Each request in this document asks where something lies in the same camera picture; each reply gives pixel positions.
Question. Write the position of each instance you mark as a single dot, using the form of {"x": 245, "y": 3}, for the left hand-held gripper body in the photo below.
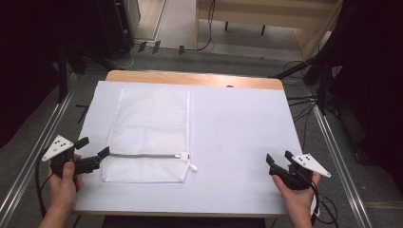
{"x": 57, "y": 148}

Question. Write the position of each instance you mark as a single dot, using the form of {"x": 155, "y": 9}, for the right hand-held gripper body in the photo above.
{"x": 296, "y": 179}

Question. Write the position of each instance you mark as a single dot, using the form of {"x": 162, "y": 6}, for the white mesh laundry bag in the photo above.
{"x": 149, "y": 126}

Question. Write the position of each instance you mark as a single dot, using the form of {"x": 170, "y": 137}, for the person's right hand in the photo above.
{"x": 299, "y": 198}

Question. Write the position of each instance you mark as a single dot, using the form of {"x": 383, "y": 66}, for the person's left hand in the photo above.
{"x": 63, "y": 191}

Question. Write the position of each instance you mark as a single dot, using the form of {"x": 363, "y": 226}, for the white table cover sheet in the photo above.
{"x": 240, "y": 136}

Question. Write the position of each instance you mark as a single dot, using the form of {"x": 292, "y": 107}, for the black metal stand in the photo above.
{"x": 322, "y": 82}

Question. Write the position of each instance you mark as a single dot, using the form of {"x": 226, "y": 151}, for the black curtain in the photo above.
{"x": 28, "y": 57}
{"x": 374, "y": 79}

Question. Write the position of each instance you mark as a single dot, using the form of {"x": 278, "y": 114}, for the small dark floor block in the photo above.
{"x": 181, "y": 50}
{"x": 142, "y": 46}

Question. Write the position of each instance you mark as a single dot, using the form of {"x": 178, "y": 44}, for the wooden table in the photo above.
{"x": 190, "y": 77}

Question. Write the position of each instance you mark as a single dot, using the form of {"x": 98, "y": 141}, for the black cabinet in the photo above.
{"x": 115, "y": 28}

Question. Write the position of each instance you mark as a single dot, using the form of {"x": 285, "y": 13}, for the light wooden bench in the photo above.
{"x": 269, "y": 14}

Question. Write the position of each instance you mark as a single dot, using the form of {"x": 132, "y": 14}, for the metal floor rail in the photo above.
{"x": 31, "y": 158}
{"x": 342, "y": 171}

